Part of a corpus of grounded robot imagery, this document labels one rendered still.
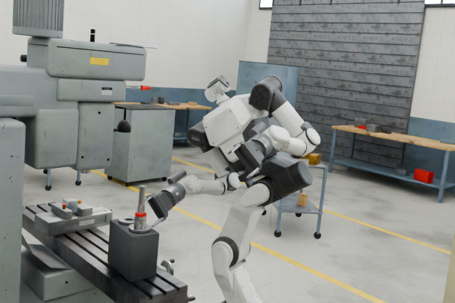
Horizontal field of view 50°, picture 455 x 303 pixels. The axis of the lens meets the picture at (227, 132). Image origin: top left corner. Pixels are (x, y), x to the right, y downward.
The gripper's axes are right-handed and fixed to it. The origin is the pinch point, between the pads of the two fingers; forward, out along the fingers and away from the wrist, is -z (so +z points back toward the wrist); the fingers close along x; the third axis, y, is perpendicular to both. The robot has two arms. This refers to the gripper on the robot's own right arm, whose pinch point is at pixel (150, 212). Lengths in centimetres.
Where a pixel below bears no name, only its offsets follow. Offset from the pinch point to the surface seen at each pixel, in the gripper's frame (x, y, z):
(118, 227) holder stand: 1.7, -6.6, -12.7
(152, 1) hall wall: 236, -534, 621
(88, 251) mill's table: -3.8, -36.3, -14.7
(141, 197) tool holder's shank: 8.4, 7.5, -5.0
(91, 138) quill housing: 39.2, -20.2, 6.5
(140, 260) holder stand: -12.7, 0.7, -16.3
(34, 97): 65, -11, -11
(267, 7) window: 121, -459, 870
